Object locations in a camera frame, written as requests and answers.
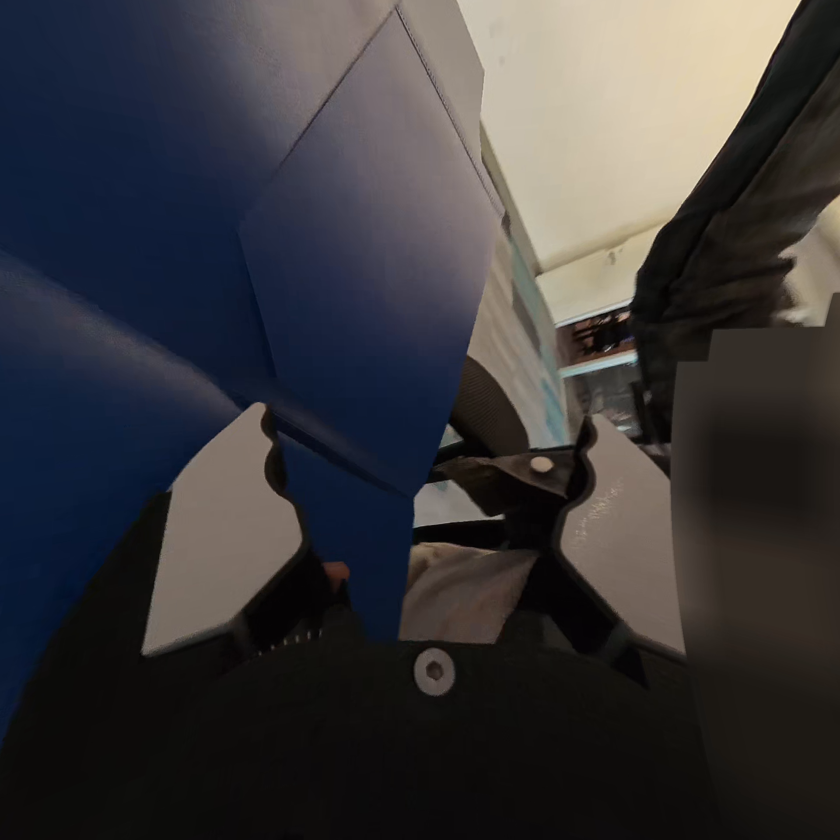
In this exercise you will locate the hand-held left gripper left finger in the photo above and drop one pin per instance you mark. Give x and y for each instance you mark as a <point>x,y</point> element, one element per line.
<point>223,531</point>

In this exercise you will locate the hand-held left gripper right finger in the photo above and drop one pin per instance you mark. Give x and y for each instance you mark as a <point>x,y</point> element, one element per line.
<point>623,544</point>

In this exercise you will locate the person's beige shirt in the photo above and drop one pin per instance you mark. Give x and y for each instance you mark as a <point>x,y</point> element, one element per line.
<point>459,587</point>

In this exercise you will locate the black mesh office chair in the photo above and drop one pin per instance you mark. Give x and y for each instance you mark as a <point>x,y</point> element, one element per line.
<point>482,397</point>

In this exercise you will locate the dark background shelf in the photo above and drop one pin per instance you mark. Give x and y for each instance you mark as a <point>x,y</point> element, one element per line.
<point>598,333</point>

